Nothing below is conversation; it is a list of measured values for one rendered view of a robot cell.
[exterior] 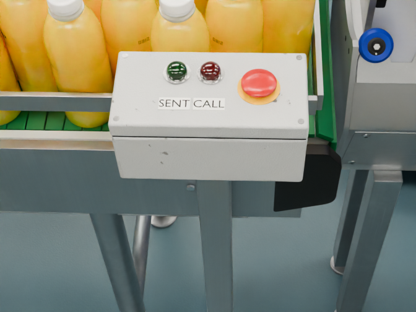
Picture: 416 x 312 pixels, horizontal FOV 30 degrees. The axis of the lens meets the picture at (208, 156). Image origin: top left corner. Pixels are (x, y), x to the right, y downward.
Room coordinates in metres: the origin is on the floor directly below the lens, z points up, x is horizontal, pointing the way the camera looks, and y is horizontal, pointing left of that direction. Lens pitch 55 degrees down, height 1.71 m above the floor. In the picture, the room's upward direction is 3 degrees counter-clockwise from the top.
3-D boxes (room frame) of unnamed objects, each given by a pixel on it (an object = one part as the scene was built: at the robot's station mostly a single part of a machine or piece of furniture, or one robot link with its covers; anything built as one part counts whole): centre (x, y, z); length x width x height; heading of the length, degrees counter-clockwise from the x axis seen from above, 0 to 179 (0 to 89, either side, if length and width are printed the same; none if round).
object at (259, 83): (0.51, -0.06, 1.11); 0.04 x 0.04 x 0.01
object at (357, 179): (0.84, -0.31, 0.31); 0.06 x 0.06 x 0.63; 85
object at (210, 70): (0.53, -0.01, 1.11); 0.02 x 0.02 x 0.01
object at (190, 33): (0.64, 0.03, 1.00); 0.07 x 0.07 x 0.19
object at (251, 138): (0.51, -0.01, 1.05); 0.20 x 0.10 x 0.10; 85
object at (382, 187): (0.71, -0.30, 0.31); 0.06 x 0.06 x 0.63; 85
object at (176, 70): (0.53, 0.03, 1.11); 0.02 x 0.02 x 0.01
